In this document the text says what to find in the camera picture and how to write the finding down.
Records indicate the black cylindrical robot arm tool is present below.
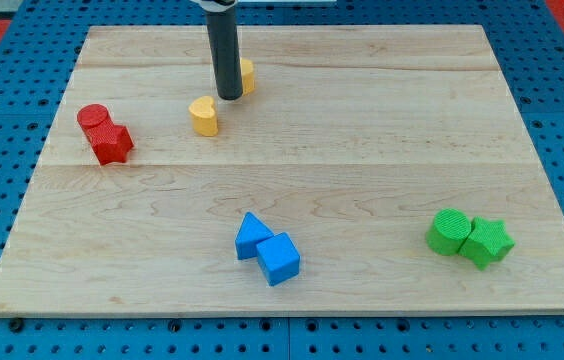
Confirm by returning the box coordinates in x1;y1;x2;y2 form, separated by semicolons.
193;0;243;100

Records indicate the yellow hexagon block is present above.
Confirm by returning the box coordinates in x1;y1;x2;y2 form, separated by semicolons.
240;58;256;96

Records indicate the blue triangle block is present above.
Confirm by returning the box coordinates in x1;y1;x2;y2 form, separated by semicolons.
235;212;274;260

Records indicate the blue cube block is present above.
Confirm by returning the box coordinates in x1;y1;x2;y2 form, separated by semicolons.
256;233;301;286

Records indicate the wooden board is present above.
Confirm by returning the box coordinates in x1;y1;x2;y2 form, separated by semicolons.
0;25;564;318

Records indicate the yellow heart block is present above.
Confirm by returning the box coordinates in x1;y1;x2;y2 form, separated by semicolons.
188;96;218;137

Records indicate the green cylinder block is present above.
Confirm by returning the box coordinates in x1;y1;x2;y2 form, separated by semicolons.
425;208;472;256

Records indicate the red star block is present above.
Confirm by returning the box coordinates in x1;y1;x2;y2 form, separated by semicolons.
86;123;134;165

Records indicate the red cylinder block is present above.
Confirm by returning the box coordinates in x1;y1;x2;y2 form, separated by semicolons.
77;104;111;139

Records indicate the green star block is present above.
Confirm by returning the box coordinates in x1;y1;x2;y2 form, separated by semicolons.
458;217;516;270

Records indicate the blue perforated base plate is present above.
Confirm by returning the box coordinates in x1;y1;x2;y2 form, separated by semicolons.
0;0;564;359

